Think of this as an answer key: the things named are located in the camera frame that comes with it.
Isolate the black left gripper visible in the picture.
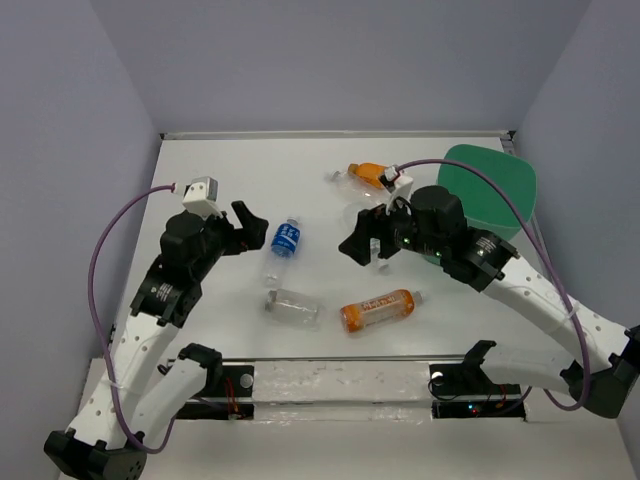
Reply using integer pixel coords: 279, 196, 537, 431
193, 201, 269, 280

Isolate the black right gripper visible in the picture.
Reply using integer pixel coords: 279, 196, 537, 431
337, 191, 445, 265

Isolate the small clear bottle white cap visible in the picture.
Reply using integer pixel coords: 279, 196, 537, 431
369, 238, 390, 275

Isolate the blue label water bottle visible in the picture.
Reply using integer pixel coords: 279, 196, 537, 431
263, 216, 301, 288

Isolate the small orange bottle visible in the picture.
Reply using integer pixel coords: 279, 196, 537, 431
347, 163, 392, 190

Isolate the clear jar metal lid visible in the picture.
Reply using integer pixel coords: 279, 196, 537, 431
264, 289, 322, 330

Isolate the large orange juice bottle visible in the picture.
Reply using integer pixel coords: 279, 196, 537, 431
340, 289, 427, 334

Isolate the clear crushed plastic bottle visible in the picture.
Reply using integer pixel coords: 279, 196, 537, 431
325, 170, 389, 208

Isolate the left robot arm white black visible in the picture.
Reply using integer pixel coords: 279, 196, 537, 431
44, 201, 269, 479

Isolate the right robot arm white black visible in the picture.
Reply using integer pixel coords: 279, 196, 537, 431
339, 186, 639, 419

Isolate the green plastic bin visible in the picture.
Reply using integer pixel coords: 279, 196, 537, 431
436, 144, 537, 243

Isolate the white foam strip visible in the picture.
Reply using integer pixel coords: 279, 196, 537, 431
251, 360, 432, 424

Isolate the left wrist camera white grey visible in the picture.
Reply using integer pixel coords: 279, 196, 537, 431
182, 177, 222, 219

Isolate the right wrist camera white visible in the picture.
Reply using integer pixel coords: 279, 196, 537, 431
379, 166, 414, 210

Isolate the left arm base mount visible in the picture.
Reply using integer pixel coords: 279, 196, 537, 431
177, 362, 255, 421

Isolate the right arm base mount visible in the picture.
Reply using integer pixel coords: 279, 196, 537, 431
427, 363, 526, 420

